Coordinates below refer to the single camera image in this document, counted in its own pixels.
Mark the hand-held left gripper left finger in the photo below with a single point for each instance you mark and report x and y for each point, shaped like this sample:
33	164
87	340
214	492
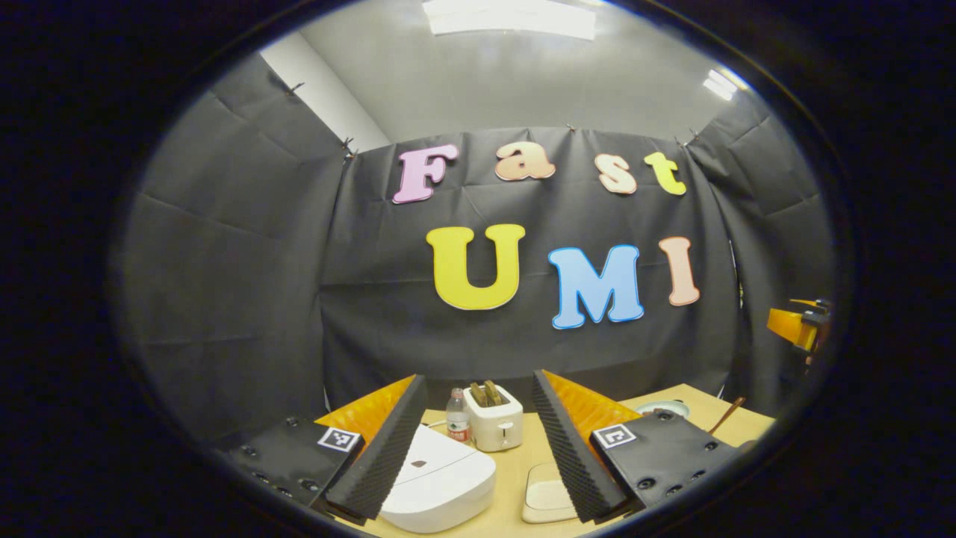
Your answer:
388	448

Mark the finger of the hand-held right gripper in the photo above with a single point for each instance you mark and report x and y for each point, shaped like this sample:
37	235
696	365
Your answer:
788	325

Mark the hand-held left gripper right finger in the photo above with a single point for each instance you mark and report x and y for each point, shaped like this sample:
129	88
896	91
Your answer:
571	448

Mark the white rice cooker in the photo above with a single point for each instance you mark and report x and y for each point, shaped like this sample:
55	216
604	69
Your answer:
448	486

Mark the brown wooden spoon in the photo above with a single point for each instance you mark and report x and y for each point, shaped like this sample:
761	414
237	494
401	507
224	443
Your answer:
728	415

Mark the beige square pad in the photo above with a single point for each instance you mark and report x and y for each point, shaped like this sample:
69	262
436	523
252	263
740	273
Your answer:
545	497

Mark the clear plastic water bottle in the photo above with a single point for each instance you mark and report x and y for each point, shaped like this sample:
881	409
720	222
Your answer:
458	422

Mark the white toaster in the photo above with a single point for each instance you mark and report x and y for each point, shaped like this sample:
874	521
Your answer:
497	430

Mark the brown toast slice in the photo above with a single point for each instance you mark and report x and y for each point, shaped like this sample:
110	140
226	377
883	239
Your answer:
493	392
478	394

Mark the pale green plate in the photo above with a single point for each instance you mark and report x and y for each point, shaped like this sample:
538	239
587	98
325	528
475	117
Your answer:
672	407

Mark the black backdrop cloth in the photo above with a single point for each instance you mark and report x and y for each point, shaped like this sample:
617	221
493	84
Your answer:
373	314

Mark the ceiling light panel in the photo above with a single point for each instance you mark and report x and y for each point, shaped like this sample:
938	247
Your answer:
511	19
724	84

